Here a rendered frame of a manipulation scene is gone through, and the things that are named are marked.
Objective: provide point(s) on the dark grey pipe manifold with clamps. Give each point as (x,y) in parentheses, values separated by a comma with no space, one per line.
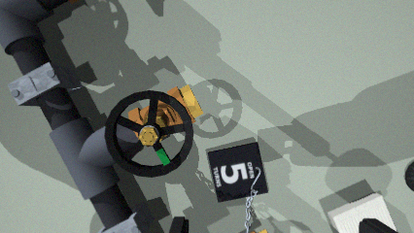
(84,152)

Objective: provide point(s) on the black rubber o-ring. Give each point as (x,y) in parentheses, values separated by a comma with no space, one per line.
(409,176)

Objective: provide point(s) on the bag of cable ties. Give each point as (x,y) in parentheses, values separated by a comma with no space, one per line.
(346,219)

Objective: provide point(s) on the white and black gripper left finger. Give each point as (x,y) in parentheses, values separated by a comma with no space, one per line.
(179,225)

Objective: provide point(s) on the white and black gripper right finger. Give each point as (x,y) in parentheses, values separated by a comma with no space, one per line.
(373,225)

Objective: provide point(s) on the black tag with metal chain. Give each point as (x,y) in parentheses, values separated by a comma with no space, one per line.
(235,176)

